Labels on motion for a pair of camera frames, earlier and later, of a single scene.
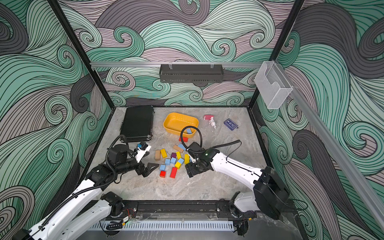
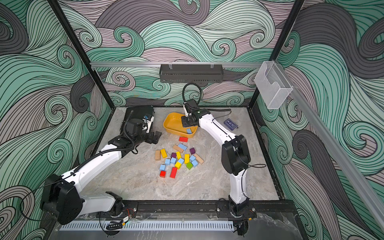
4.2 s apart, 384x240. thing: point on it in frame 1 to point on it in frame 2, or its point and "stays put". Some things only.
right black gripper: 190,170 to 185,124
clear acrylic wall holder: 273,85 stays put
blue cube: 173,160 stays put
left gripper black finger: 150,167 to 156,137
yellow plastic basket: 174,123 stays put
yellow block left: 163,153 stays put
